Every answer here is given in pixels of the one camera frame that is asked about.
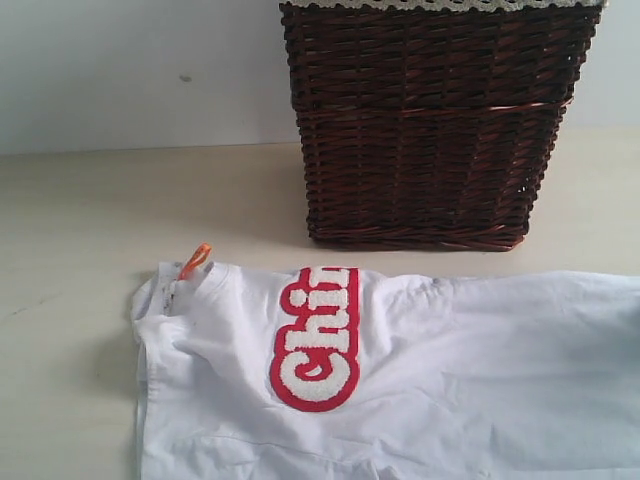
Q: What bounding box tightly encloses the white t-shirt red lettering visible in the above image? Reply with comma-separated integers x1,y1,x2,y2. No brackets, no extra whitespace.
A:
131,263,639,479

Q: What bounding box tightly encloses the orange perforated strap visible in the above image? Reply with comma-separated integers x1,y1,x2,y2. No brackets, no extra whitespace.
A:
178,242,212,281

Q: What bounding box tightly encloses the dark brown wicker basket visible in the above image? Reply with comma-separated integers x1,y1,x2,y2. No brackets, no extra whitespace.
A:
279,3,604,252

